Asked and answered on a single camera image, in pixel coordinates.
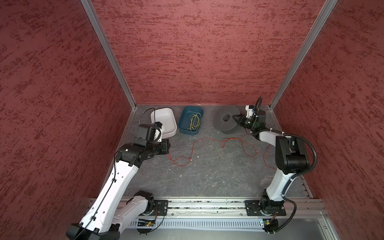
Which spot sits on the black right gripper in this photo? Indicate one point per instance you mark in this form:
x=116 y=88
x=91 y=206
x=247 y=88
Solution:
x=241 y=117

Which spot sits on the black cable spool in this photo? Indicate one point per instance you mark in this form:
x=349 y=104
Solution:
x=224 y=121

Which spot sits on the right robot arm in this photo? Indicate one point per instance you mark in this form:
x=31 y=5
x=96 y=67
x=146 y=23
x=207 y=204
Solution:
x=290 y=157

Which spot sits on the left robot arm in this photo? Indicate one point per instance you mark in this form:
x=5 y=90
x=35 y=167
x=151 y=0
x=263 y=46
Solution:
x=104 y=221

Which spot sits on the white plastic tray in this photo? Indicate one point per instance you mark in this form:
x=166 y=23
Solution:
x=166 y=117

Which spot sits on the teal plastic tray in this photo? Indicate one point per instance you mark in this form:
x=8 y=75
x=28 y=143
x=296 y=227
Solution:
x=190 y=120

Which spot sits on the left base circuit board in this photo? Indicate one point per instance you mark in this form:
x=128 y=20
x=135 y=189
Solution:
x=145 y=226

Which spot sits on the base circuit board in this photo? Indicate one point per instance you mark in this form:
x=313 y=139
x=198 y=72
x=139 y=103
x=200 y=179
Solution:
x=270 y=226
x=145 y=226

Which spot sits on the right base circuit board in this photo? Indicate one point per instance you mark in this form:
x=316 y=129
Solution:
x=270 y=226

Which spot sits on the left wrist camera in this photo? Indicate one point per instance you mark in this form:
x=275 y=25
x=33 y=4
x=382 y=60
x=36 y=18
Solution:
x=158 y=131

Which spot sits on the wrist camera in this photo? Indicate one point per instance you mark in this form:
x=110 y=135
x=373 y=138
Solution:
x=250 y=111
x=158 y=131

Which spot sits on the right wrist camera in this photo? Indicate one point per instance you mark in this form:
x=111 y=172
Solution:
x=250 y=111

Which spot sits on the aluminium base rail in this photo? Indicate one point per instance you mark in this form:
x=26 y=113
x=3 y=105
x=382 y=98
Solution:
x=224 y=213

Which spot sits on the left aluminium corner post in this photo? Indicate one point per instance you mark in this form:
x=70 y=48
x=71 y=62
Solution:
x=97 y=26

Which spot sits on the aluminium corner post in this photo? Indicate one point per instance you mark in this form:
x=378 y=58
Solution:
x=317 y=26
x=97 y=26

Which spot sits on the right aluminium corner post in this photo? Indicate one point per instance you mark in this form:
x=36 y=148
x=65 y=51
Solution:
x=317 y=26

